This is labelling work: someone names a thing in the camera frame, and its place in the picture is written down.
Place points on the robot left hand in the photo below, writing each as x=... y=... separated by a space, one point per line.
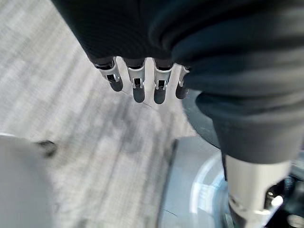
x=213 y=47

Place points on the black robot body part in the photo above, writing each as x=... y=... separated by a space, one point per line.
x=297 y=202

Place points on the light grey smooth object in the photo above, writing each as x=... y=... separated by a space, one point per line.
x=21 y=185

